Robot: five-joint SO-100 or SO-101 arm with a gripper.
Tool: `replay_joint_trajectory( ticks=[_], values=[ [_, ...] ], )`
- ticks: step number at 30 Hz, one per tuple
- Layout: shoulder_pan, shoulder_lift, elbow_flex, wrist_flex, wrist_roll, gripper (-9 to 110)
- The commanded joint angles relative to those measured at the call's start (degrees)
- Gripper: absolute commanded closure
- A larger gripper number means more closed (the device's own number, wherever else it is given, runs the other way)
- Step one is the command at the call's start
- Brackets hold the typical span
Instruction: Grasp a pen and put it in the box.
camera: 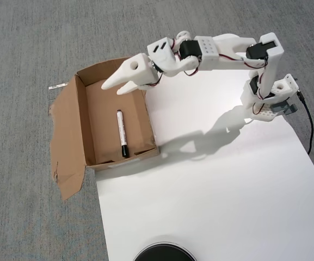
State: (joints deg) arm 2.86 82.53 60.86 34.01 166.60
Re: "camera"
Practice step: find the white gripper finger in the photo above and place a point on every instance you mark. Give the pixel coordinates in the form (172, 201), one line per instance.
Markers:
(128, 87)
(116, 79)

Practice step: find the white paper strip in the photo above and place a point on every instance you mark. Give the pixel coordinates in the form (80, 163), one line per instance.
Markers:
(57, 86)

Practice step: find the black round disc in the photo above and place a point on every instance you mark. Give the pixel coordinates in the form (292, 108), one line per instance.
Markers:
(165, 253)

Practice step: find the grey table clamp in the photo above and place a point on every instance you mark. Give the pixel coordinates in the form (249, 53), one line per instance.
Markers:
(291, 109)

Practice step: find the open brown cardboard box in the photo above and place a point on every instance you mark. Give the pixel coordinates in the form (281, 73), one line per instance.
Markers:
(99, 122)

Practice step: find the white marker pen black cap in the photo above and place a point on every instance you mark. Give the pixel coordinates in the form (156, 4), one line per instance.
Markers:
(122, 130)

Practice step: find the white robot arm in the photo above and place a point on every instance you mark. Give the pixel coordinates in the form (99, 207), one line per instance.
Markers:
(227, 54)

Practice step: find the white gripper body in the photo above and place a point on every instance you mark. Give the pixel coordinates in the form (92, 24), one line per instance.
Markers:
(138, 71)

